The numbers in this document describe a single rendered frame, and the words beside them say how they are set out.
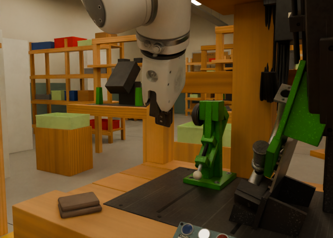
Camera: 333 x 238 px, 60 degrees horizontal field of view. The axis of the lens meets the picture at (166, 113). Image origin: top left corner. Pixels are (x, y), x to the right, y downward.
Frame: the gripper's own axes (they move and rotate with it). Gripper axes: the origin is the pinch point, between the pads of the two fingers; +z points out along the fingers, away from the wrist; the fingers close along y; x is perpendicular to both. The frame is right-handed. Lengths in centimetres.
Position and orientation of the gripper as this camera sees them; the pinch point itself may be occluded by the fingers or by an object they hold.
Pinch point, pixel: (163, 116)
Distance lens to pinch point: 57.0
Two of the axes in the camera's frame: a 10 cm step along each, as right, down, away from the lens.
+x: -9.3, -2.4, 2.8
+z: 0.0, 7.5, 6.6
